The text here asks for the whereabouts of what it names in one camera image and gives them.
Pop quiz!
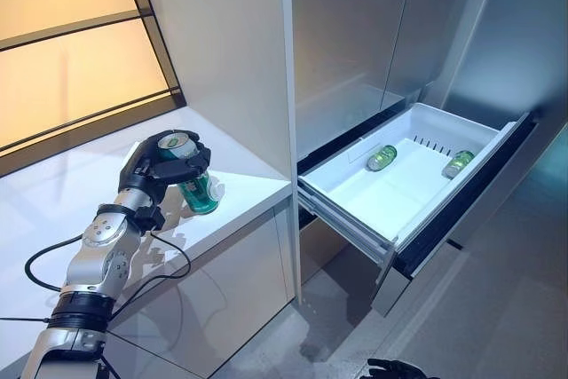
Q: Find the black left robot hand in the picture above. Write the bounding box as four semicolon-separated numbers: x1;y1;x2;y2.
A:
117;130;212;207

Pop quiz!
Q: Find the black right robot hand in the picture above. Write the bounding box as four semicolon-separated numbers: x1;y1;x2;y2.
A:
367;358;427;379

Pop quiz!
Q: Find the green beer can tall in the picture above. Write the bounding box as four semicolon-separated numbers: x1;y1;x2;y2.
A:
157;132;221;215

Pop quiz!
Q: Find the steel fridge drawer front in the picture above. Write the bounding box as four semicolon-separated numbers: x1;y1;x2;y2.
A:
370;111;540;318

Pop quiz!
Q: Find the white plastic fridge drawer bin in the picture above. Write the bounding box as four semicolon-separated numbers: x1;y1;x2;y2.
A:
296;102;518;247

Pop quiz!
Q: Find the stainless steel fridge door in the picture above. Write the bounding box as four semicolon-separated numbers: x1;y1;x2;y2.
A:
290;0;416;161
381;0;493;109

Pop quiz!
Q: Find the tall white cabinet panel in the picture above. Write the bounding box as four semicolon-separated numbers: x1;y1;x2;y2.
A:
132;0;303;304

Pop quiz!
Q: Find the black wrist camera block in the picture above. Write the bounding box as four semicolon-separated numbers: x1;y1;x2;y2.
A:
132;204;168;233

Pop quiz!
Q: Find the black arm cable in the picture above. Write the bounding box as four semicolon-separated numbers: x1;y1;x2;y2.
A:
0;230;193;379

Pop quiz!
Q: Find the white drawer slide rail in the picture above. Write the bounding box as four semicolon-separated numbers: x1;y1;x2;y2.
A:
296;183;396;285

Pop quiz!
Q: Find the backlit glass panel black frame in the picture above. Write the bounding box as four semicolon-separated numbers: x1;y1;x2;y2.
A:
0;0;185;158

